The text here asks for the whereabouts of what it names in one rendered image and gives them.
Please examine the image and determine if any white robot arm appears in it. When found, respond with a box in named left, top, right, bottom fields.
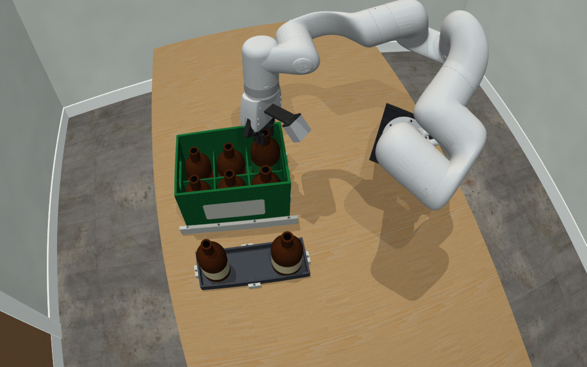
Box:
left=242, top=0, right=489, bottom=211

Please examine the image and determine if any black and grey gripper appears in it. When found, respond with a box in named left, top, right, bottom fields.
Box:
left=240, top=85, right=281, bottom=146

